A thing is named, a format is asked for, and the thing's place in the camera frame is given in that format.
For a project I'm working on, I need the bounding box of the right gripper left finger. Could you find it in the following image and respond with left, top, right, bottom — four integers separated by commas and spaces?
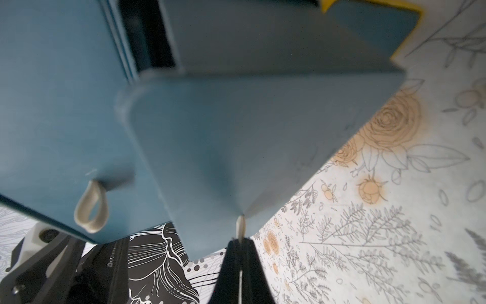
209, 239, 241, 304

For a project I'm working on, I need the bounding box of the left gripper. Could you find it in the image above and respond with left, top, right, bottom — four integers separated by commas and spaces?
1, 233, 130, 303

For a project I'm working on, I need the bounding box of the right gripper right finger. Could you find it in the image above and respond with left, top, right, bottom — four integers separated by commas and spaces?
240, 238, 275, 304

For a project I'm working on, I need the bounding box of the teal drawer cabinet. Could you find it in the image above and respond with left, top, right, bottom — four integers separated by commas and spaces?
1, 1, 406, 259

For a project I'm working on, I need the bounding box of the yellow brooch box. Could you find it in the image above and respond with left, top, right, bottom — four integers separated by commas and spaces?
319, 0, 423, 59

